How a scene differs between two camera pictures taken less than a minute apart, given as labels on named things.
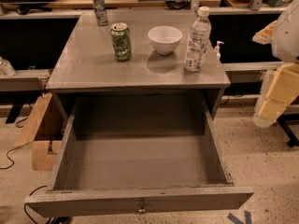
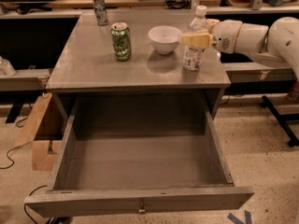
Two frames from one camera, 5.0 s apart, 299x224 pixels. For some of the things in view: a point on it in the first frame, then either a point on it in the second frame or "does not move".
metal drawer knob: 142,208 does not move
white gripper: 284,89 -> 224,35
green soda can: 121,39 does not move
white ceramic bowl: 164,39 does not move
